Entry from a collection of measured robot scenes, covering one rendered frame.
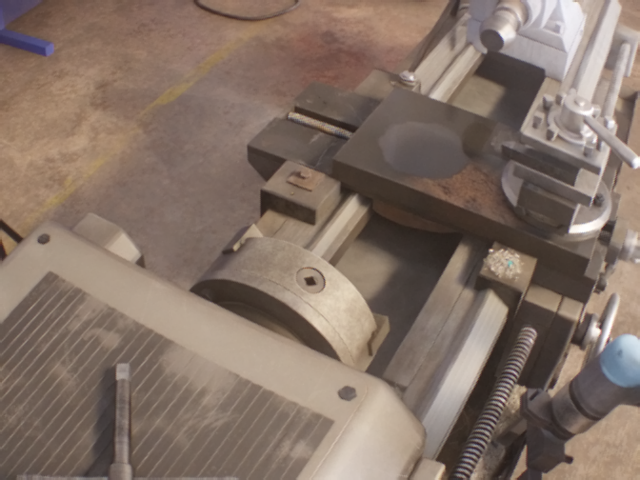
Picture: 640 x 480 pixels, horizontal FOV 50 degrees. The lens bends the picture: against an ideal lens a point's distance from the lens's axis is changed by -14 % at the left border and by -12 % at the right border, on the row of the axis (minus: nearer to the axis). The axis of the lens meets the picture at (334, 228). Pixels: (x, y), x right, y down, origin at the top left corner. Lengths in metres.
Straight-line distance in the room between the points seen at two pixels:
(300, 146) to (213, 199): 1.22
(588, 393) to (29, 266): 0.81
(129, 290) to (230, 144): 2.36
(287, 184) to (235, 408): 0.95
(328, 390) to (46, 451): 0.27
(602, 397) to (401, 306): 0.59
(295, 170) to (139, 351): 0.95
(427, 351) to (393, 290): 0.27
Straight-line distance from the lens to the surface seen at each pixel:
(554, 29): 2.09
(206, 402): 0.67
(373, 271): 1.61
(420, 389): 1.30
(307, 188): 1.55
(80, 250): 0.81
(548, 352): 1.61
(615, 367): 1.11
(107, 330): 0.73
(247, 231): 1.01
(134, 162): 3.06
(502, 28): 1.72
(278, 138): 1.68
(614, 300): 1.60
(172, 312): 0.74
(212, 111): 3.28
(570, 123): 1.37
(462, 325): 1.40
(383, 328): 1.00
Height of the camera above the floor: 1.90
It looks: 44 degrees down
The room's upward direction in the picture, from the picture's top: 4 degrees clockwise
